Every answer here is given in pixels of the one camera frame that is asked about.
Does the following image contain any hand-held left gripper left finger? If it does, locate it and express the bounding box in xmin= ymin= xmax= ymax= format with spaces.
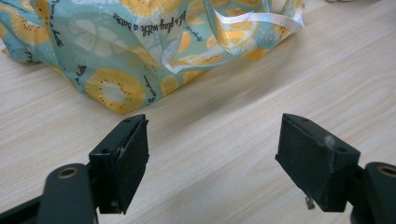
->
xmin=88 ymin=113 xmax=150 ymax=216

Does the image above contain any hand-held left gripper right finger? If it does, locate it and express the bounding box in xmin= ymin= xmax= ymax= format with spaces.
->
xmin=275 ymin=113 xmax=361 ymax=213

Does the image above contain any fruit print cloth bag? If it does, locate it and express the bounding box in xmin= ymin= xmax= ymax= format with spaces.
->
xmin=0 ymin=0 xmax=307 ymax=116

